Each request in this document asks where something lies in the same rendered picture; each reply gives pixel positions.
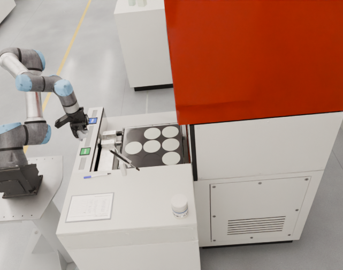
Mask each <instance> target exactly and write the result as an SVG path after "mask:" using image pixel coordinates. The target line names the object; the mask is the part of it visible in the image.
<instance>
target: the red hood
mask: <svg viewBox="0 0 343 270"><path fill-rule="evenodd" d="M164 8H165V24H166V33H167V42H168V48H169V58H170V67H171V73H172V75H171V76H172V80H173V90H174V99H175V104H176V115H177V123H178V125H188V124H200V123H212V122H223V121H235V120H242V119H254V118H266V117H277V116H289V115H301V114H313V113H324V112H331V111H343V0H164Z"/></svg>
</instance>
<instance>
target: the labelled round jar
mask: <svg viewBox="0 0 343 270"><path fill-rule="evenodd" d="M171 206H172V212H173V216H174V217H175V218H176V219H179V220H182V219H184V218H186V217H187V216H188V202H187V197H186V196H185V195H183V194H176V195H174V196H173V197H172V198H171Z"/></svg>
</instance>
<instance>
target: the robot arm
mask: <svg viewBox="0 0 343 270"><path fill-rule="evenodd" d="M0 66H1V67H2V68H3V69H5V70H8V72H9V73H10V74H11V75H12V76H13V77H14V79H15V80H16V88H17V90H19V91H24V92H25V104H26V116H27V119H26V120H25V121H24V125H22V124H21V122H15V123H9V124H3V125H0V168H5V167H15V166H16V165H18V166H24V165H28V160H27V158H26V156H25V153H24V148H23V146H29V145H42V144H46V143H48V142H49V140H50V137H51V127H50V125H49V124H47V121H46V120H45V119H44V118H43V110H42V98H41V92H52V93H55V94H56V95H57V96H58V98H59V100H60V102H61V104H62V107H63V109H64V111H65V113H66V114H65V115H64V116H62V117H61V118H59V119H58V120H56V121H55V127H56V128H57V129H59V128H60V127H62V126H63V125H65V124H66V123H68V122H70V128H71V131H72V133H73V135H74V137H75V138H77V139H78V140H79V141H83V138H87V137H88V135H87V134H86V133H88V132H89V131H88V129H87V125H89V122H90V121H89V118H88V115H87V114H85V113H84V112H83V110H84V108H83V107H79V104H78V101H77V98H76V96H75V93H74V90H73V87H72V85H71V83H70V81H69V80H65V79H62V78H61V77H60V76H58V75H56V74H51V75H49V76H40V75H41V74H42V71H44V69H45V58H44V56H43V54H42V53H41V52H40V51H38V50H34V49H24V48H16V47H8V48H5V49H3V50H2V51H1V52H0Z"/></svg>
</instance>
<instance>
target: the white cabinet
mask: <svg viewBox="0 0 343 270"><path fill-rule="evenodd" d="M67 252H68V253H69V255H70V256H71V258H72V259H73V261H74V262H75V264H76V265H77V267H78V268H79V270H201V265H200V251H199V240H194V241H180V242H165V243H151V244H136V245H122V246H107V247H93V248H85V249H70V250H67Z"/></svg>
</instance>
